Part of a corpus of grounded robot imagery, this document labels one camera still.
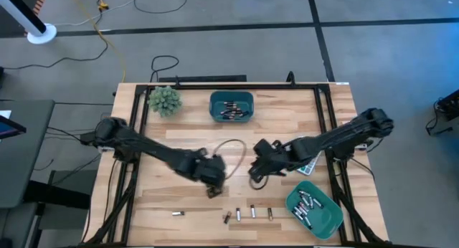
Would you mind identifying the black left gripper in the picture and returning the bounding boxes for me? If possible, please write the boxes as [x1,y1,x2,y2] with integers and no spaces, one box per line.
[193,147,227,199]

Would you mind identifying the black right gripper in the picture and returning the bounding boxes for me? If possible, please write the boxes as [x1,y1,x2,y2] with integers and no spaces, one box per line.
[248,140,301,181]

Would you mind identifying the grey desk calculator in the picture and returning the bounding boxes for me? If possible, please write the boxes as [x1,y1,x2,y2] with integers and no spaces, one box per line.
[295,153,322,176]

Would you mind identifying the teal shallow plastic tray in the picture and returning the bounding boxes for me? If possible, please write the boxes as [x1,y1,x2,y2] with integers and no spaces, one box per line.
[285,180,344,241]

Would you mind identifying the teal rectangular plastic bin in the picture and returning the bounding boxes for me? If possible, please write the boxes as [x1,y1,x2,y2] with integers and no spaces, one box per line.
[209,90,255,123]

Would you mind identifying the green plant in patterned pot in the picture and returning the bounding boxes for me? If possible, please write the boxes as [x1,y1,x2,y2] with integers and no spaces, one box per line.
[147,85,183,118]

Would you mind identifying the black power strip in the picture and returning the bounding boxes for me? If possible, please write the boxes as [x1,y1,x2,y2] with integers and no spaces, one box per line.
[158,75,248,83]

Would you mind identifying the grey side desk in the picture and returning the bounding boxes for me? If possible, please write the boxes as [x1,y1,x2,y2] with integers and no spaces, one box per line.
[0,99,57,209]

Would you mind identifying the black floor equipment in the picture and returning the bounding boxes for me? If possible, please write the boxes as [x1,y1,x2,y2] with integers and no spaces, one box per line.
[425,89,459,137]

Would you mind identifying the dark tablet screen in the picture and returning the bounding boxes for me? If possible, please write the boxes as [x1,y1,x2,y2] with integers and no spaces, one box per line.
[0,110,28,140]

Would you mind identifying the white floor stand pole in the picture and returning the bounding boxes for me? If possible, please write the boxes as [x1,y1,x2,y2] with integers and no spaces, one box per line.
[0,0,58,46]

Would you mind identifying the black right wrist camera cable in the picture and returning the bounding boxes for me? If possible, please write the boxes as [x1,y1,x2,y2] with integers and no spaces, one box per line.
[248,175,270,191]

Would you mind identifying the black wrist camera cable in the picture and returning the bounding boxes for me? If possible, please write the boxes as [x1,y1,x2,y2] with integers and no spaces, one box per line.
[212,138,248,180]
[248,175,270,191]

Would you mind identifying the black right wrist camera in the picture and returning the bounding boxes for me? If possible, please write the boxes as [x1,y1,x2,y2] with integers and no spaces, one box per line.
[252,138,275,156]

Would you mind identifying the black left wrist camera cable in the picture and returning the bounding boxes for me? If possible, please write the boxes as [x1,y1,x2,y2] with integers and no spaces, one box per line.
[212,138,248,180]

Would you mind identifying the black aluminium rig frame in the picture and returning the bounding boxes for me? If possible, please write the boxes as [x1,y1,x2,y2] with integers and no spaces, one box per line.
[80,81,394,248]

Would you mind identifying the black floor cable loop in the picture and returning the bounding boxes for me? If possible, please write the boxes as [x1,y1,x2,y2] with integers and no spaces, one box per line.
[150,54,180,82]
[133,0,190,14]

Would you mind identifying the yellow floor cable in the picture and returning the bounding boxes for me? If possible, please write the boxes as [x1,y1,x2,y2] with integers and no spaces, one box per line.
[66,0,127,83]

